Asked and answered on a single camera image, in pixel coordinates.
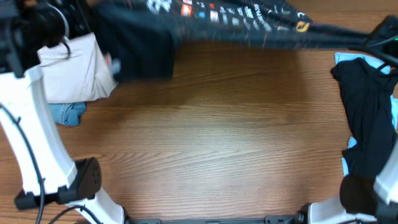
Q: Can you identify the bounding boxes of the black printed cycling jersey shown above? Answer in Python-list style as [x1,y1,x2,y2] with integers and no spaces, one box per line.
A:
[91,0,368,82]

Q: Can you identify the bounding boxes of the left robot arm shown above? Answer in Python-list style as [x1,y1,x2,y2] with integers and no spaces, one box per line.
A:
[1,0,129,223]

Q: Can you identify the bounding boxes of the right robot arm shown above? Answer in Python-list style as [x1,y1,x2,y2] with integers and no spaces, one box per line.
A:
[292,16,397,223]

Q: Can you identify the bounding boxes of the folded beige pants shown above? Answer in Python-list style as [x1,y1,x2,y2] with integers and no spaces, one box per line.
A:
[38,33,121,103]

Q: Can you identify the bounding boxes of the folded blue jeans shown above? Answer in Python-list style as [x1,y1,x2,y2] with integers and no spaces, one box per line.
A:
[49,102,86,126]

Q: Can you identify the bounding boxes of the light blue shirt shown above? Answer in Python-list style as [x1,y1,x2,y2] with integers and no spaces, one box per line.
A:
[331,53,397,178]

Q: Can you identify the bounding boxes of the plain black shirt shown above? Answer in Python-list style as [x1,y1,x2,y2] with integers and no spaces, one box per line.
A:
[330,57,398,215]

